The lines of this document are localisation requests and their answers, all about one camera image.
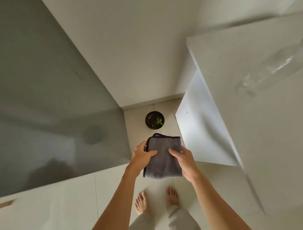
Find person's right hand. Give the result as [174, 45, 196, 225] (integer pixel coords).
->
[168, 145, 201, 182]

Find person's left hand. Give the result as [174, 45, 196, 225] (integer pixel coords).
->
[126, 141, 158, 175]

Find grey cloth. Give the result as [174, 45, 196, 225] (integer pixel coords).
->
[143, 133, 183, 179]

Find person's right forearm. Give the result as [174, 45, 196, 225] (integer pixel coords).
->
[190, 171, 252, 230]

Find person's left forearm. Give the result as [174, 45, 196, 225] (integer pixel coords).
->
[92, 167, 139, 230]

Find black plant pot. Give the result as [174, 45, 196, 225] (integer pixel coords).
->
[145, 111, 165, 130]

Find person's right foot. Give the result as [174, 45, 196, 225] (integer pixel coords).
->
[165, 186, 180, 209]

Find person's foot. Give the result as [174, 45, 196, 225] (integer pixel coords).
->
[165, 186, 180, 209]
[135, 191, 152, 216]

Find person's left foot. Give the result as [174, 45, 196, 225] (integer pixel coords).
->
[135, 191, 152, 216]

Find person's beige trousers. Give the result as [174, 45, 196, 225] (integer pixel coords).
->
[128, 205, 202, 230]

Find white table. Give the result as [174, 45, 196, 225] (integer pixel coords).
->
[175, 11, 303, 221]

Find grey glass panel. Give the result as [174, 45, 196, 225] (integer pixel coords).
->
[0, 0, 132, 198]

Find clear plastic bottle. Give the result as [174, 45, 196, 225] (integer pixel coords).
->
[235, 39, 303, 97]

